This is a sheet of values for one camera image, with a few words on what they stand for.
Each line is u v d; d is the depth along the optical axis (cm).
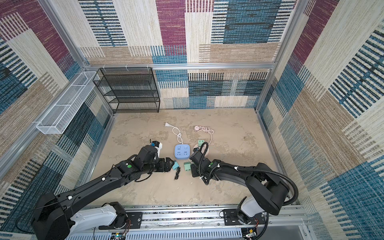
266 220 73
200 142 94
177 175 87
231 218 73
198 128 106
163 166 70
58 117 72
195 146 97
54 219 38
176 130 108
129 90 110
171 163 77
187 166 89
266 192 43
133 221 73
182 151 94
